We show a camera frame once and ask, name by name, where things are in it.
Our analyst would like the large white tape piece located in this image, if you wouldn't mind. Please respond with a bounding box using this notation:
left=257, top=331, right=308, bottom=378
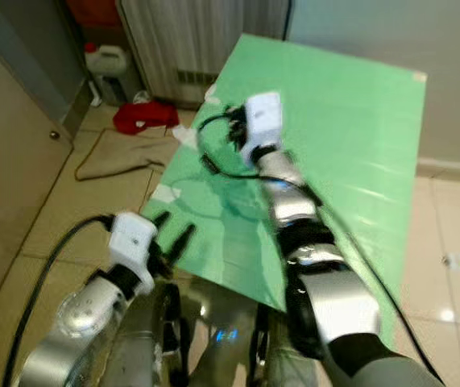
left=172, top=125, right=198, bottom=150

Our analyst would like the beige floor mat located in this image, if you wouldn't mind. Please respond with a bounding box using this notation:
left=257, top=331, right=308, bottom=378
left=75, top=129, right=186, bottom=181

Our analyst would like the ribbed beige radiator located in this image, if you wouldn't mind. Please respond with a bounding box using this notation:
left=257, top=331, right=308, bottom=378
left=117, top=0, right=291, bottom=110

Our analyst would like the red cloth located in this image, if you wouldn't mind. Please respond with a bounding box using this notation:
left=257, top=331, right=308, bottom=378
left=113, top=98, right=180, bottom=135

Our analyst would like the green board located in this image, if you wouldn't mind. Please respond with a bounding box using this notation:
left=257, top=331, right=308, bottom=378
left=141, top=32, right=428, bottom=347

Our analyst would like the white jug with red cap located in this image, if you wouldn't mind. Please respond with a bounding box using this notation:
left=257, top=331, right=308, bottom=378
left=85, top=42, right=130, bottom=102

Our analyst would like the silver robot right leg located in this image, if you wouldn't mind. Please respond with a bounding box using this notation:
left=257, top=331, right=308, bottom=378
left=262, top=306, right=319, bottom=387

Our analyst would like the orange plastic container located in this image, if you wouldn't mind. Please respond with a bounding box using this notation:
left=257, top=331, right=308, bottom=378
left=64, top=0, right=122, bottom=29

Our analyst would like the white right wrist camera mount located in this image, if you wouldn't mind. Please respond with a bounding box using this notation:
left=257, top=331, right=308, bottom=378
left=242, top=91, right=283, bottom=166

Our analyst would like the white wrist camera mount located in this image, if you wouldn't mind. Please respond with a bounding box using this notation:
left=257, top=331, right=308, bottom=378
left=242, top=91, right=283, bottom=166
left=107, top=211, right=158, bottom=298

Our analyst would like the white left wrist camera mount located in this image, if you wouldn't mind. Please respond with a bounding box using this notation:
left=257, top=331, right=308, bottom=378
left=107, top=211, right=158, bottom=298

